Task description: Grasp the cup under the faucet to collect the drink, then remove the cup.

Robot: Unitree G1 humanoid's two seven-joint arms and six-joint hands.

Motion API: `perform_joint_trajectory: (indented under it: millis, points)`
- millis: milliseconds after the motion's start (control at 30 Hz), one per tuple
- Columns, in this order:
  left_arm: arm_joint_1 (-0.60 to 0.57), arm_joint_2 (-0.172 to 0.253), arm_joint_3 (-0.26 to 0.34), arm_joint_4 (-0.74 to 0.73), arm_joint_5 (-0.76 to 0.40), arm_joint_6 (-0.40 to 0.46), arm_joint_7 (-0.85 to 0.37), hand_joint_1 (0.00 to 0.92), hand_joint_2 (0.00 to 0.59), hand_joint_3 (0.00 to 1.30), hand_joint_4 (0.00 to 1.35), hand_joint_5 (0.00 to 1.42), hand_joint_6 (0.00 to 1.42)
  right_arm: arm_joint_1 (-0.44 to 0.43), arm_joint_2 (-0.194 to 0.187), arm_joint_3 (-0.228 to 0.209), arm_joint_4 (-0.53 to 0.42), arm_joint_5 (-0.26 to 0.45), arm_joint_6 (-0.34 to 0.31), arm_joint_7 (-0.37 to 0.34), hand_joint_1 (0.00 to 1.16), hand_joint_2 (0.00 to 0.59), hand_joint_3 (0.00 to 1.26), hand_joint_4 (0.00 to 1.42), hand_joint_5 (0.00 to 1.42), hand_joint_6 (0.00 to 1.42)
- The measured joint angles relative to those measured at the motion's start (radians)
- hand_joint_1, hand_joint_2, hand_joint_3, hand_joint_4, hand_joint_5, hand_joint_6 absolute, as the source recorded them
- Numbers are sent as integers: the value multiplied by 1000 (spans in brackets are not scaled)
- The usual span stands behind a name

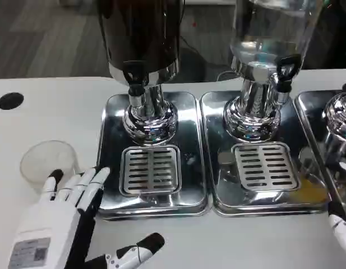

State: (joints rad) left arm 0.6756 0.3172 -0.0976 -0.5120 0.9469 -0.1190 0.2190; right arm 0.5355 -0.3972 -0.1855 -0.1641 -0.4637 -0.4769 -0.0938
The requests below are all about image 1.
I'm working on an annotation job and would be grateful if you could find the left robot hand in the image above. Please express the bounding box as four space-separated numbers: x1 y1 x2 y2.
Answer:
7 166 165 269

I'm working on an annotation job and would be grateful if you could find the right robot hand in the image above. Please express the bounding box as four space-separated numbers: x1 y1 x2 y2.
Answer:
327 200 346 258

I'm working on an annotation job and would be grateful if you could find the clear ribbed glass cup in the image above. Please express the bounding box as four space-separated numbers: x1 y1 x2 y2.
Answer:
20 140 84 194

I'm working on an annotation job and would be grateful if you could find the slotted steel drip grid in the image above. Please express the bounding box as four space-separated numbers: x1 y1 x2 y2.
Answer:
231 142 302 192
119 145 181 196

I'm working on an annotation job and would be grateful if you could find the chrome dispenser base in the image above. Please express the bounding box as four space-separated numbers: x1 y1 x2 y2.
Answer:
325 84 346 138

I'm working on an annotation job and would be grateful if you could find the steel tray with orange reflection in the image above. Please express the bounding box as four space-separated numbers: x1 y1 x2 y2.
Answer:
293 90 346 220

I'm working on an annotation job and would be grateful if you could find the black round counter grommet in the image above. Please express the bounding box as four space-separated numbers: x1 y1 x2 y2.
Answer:
0 92 25 111

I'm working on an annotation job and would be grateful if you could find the steel tray under clear dispenser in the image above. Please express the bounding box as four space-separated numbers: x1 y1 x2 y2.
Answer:
200 90 332 217

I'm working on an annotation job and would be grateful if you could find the black tap of clear dispenser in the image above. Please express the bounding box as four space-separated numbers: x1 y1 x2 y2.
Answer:
274 54 301 105

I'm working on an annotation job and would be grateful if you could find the steel tray under dark dispenser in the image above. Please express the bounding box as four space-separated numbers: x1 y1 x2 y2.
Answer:
96 91 209 221

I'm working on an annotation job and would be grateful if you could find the black tap of dark dispenser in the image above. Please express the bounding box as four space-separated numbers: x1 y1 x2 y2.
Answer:
122 60 147 109

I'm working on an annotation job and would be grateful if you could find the dark drink dispenser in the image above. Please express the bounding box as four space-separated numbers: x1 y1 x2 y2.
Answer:
95 0 181 147

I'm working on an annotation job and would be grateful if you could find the clear water dispenser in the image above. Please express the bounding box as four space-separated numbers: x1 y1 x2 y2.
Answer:
223 0 324 141

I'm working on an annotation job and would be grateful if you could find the white cable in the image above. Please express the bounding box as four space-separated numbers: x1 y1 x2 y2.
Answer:
216 69 241 82

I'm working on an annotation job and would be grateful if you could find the black cable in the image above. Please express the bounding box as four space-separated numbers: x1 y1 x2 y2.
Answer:
178 0 233 68

